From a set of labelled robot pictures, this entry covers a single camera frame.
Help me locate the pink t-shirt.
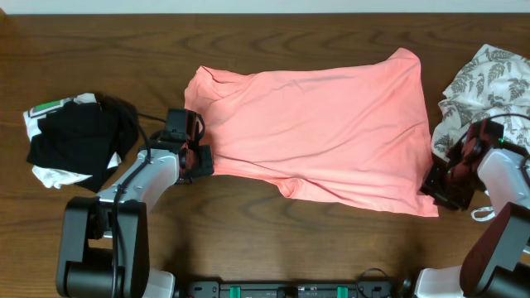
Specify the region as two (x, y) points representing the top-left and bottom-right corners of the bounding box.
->
(185, 48), (438, 218)

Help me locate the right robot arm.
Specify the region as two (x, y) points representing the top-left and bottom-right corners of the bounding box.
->
(413, 118), (529, 298)

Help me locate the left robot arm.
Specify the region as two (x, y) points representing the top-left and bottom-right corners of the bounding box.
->
(55, 108), (214, 298)

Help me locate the white fern print cloth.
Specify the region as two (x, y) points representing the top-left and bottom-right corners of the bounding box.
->
(431, 44), (529, 161)

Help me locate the black folded garment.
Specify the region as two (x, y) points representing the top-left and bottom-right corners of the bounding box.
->
(26, 94), (139, 194)

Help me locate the white garment with green print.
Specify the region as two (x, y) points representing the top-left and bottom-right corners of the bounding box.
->
(22, 93), (123, 190)

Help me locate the left black cable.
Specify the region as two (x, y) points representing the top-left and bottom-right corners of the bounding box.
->
(107, 111), (166, 298)

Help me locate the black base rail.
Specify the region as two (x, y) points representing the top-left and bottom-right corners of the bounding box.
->
(173, 277), (413, 298)

